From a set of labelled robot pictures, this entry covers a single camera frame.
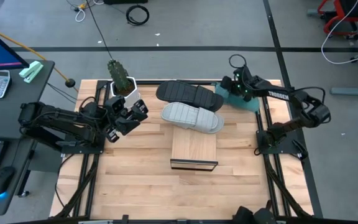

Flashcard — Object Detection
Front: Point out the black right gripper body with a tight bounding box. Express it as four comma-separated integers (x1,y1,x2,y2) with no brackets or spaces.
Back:
221,73,256,102

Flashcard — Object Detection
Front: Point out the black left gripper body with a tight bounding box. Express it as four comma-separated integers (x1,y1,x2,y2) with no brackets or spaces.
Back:
104,104,136,144

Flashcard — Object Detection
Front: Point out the teal cloth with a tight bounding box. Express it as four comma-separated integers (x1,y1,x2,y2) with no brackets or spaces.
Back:
214,82,260,113

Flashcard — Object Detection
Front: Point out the black slide sandal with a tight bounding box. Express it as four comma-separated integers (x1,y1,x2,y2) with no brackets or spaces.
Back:
155,80,225,113

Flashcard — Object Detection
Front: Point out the grey slide sandal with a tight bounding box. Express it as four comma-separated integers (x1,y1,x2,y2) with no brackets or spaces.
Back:
160,101,225,134

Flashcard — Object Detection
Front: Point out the green cactus plant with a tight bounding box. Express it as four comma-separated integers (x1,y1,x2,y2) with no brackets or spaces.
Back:
107,59,133,96

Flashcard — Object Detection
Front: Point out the mint green stapler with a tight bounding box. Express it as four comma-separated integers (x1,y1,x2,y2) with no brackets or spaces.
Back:
18,60,44,83

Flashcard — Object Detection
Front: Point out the black floor box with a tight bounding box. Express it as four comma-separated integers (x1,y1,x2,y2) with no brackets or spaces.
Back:
103,0,149,4

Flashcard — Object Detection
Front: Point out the grey desk foot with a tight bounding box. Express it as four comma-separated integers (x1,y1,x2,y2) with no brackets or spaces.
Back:
330,46,358,97

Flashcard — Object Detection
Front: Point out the black computer mouse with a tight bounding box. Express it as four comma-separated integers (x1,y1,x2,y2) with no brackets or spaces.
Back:
0,166,16,200

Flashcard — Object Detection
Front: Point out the red and black cart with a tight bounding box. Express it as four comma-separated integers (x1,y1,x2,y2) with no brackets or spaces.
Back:
308,0,358,40

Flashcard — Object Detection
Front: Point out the dark rounded object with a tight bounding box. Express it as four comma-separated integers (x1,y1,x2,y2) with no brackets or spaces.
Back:
232,200,278,224

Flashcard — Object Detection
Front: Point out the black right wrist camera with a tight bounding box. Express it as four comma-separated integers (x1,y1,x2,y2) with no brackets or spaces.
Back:
233,73,250,96

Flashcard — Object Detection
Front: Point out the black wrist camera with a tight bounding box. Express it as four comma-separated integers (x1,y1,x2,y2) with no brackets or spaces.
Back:
233,73,250,96
112,95,126,114

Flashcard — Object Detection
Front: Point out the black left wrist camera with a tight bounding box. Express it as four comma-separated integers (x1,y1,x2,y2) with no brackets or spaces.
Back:
112,95,126,114

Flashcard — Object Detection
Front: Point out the black right arm cable loop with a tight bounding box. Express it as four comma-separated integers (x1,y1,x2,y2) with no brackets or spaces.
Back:
228,54,247,70

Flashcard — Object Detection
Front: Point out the wooden shelf black metal frame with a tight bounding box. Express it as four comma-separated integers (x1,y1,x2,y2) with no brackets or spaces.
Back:
170,126,219,172

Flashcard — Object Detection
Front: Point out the black aluminium rig frame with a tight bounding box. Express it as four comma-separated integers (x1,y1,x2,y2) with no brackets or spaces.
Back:
53,77,315,224

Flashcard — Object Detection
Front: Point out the black coiled floor cable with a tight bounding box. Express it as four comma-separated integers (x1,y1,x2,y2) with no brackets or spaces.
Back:
126,4,150,26

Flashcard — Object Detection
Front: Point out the thin black hanging cable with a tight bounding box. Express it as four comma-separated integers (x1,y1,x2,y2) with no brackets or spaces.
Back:
85,0,115,62

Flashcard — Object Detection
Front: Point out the long white cable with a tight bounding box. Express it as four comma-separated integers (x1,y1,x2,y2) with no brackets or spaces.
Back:
321,0,358,65

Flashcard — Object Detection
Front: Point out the small white looped cable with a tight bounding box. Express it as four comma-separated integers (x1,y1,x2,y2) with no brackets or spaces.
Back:
75,7,86,22

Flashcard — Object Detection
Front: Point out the yellow cable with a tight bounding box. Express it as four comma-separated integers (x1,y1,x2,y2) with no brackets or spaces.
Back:
0,24,71,82

